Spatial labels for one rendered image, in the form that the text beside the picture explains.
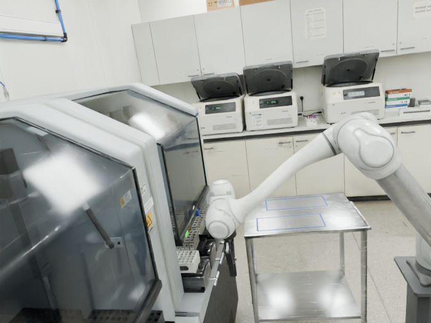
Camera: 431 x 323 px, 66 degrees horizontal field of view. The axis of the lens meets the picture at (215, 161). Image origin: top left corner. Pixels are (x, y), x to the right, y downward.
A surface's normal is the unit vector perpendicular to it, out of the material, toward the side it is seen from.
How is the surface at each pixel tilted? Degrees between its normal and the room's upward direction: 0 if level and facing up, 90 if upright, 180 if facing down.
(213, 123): 90
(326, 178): 90
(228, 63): 90
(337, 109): 90
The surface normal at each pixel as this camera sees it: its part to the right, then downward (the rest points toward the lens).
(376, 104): -0.18, 0.31
